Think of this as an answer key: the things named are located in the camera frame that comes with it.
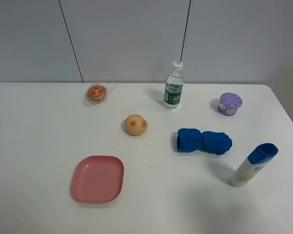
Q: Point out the yellow brown potato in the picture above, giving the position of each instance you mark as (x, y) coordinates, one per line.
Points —
(135, 125)

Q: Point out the clear green label water bottle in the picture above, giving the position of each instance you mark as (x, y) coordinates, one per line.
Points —
(174, 86)

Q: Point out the blue rolled cloth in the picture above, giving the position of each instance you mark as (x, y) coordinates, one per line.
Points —
(190, 140)

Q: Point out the wrapped red topped muffin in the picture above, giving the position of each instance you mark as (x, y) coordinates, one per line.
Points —
(98, 92)

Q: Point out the pink square plastic plate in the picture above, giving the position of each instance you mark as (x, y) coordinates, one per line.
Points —
(97, 179)

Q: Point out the purple lid air freshener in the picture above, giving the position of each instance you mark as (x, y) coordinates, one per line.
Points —
(229, 103)

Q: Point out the white blue cap lotion bottle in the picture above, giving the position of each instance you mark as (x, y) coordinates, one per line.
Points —
(254, 163)

